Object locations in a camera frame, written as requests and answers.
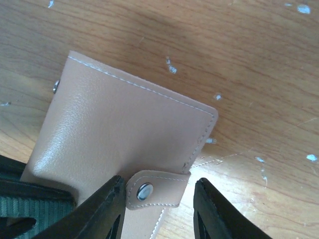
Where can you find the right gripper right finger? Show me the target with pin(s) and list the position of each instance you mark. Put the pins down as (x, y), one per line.
(216, 218)

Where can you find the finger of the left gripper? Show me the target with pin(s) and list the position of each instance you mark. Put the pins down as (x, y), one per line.
(26, 209)

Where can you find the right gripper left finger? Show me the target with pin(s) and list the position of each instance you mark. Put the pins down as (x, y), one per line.
(101, 216)

